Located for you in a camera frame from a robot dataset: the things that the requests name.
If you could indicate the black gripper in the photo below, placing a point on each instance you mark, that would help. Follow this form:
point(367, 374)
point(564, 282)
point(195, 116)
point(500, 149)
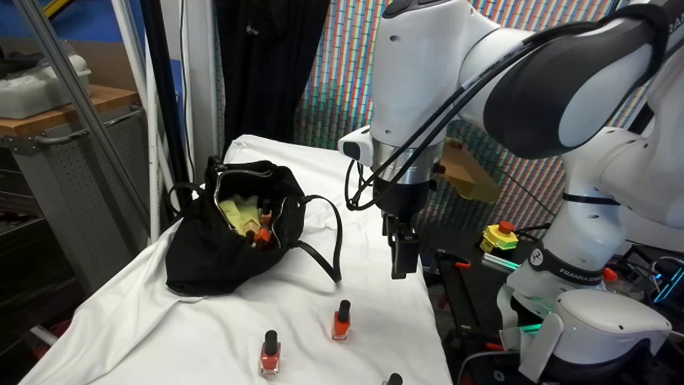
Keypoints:
point(406, 199)

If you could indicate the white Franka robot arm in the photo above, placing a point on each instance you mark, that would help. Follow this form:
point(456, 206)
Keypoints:
point(428, 70)

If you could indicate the pale pink nail polish bottle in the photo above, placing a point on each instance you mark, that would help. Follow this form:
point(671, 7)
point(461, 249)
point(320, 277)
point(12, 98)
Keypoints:
point(394, 378)

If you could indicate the yellow emergency stop button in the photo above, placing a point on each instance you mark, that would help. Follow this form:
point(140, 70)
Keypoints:
point(499, 237)

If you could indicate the yellow cloth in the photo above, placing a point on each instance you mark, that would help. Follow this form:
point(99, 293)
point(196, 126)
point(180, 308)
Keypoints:
point(238, 215)

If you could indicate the white rounded machine housing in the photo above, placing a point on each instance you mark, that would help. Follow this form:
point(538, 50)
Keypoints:
point(605, 322)

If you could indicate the white tablecloth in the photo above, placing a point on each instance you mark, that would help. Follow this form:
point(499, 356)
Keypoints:
point(141, 333)

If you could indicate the black vertical pole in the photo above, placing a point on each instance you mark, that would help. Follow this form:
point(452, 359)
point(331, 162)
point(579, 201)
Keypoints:
point(163, 107)

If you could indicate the grey cabinet with wooden top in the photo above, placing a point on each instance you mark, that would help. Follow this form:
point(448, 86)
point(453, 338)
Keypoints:
point(71, 185)

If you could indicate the white plastic bin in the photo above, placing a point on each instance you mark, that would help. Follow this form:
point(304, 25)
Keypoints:
point(35, 92)

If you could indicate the aluminium frame post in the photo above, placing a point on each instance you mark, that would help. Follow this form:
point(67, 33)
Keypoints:
point(71, 92)

